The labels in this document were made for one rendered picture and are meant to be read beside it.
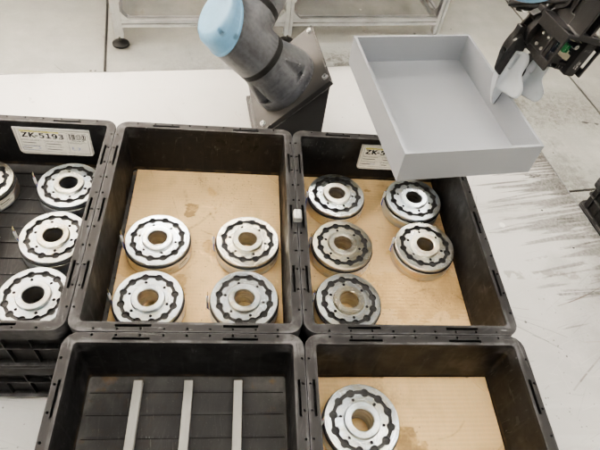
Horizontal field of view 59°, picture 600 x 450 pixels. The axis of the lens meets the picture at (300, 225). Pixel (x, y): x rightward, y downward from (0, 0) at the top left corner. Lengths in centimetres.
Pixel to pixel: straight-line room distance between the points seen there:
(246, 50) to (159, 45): 179
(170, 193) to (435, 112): 47
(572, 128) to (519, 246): 177
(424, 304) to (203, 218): 40
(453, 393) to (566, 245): 56
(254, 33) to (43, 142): 44
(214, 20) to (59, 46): 188
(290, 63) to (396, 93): 35
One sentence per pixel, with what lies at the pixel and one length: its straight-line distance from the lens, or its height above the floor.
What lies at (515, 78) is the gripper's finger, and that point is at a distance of 84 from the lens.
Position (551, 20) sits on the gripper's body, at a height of 123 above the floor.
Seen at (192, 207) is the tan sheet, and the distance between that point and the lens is 96.
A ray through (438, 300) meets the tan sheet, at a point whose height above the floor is 83.
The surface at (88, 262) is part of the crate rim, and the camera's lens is 80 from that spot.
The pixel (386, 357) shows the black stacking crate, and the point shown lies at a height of 89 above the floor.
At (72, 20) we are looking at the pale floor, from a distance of 311.
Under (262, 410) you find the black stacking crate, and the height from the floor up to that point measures 83.
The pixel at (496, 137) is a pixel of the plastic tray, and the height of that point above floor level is 106.
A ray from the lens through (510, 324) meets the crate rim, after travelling 81.
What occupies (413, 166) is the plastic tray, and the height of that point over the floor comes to 108.
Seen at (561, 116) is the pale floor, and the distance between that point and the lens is 299.
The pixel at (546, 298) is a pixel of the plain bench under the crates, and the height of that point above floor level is 70.
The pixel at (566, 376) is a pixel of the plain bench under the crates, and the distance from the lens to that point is 110.
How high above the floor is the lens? 155
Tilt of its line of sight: 50 degrees down
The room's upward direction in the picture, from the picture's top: 10 degrees clockwise
